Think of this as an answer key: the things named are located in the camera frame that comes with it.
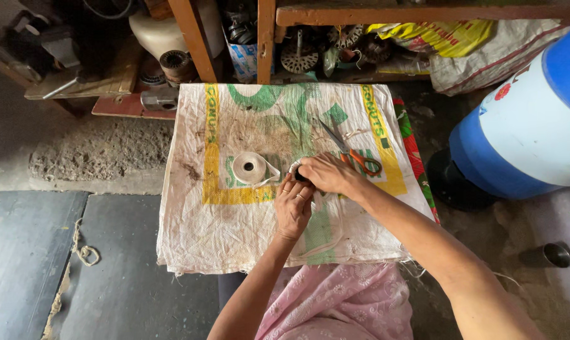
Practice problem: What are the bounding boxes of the wooden board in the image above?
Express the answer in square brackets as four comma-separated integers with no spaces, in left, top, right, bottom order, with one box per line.
[24,35,144,101]

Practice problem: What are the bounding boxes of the black metal machine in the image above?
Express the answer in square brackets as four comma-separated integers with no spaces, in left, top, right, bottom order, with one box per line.
[0,0,139,86]

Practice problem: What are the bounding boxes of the roll of white cloth tape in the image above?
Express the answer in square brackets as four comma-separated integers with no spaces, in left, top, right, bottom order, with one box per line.
[232,151,282,190]

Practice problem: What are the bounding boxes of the white woven sack with green print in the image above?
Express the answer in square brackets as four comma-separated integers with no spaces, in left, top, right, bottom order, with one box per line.
[156,83,436,275]

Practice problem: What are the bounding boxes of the pink embroidered garment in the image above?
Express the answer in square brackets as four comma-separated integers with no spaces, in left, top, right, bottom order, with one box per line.
[255,263,414,340]

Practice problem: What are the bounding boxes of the steel cup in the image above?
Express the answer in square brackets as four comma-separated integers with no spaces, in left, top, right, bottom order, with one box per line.
[543,242,570,269]

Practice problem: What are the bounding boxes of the round motor stator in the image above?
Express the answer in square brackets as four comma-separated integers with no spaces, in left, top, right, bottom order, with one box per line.
[159,49,196,86]

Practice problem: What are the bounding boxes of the blue and white water container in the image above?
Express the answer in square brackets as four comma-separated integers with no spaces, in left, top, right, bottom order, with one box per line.
[449,18,570,199]

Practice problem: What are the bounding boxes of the piece of beige rope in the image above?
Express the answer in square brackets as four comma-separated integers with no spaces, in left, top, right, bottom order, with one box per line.
[71,218,101,267]

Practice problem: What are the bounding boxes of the person's left hand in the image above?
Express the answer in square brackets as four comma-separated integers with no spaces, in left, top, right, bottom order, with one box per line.
[273,172,316,242]

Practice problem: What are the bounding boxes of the steel hammer head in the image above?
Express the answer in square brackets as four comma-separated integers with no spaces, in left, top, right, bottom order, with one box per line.
[140,87,180,112]

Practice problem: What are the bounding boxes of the person's right hand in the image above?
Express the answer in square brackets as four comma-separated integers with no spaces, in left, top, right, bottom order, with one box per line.
[296,152,367,199]

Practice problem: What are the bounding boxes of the wooden shelf with motor parts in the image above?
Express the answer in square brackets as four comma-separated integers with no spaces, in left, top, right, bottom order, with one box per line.
[168,0,570,96]

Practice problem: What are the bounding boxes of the white plastic jug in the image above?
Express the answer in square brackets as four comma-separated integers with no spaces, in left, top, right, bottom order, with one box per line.
[128,8,189,61]

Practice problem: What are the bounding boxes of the red and green patterned cloth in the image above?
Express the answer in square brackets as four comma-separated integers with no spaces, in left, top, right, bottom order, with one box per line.
[392,98,441,224]

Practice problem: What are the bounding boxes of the orange-handled scissors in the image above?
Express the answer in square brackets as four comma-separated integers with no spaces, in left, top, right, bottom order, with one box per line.
[318,118,384,177]

